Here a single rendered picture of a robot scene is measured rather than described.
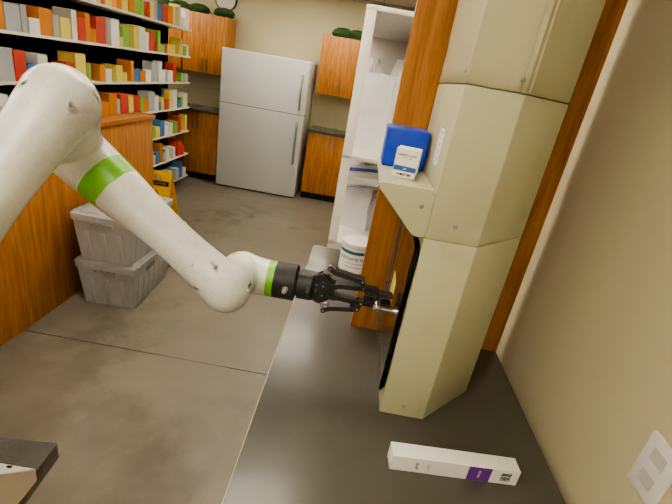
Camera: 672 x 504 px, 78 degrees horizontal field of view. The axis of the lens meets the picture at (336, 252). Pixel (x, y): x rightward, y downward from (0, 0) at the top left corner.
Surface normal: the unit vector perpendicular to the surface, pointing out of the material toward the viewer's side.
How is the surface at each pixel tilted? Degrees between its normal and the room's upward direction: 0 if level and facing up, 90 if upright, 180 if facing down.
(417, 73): 90
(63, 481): 0
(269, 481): 0
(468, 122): 90
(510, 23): 90
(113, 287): 96
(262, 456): 0
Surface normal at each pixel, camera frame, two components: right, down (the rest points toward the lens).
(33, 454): 0.16, -0.91
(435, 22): -0.07, 0.38
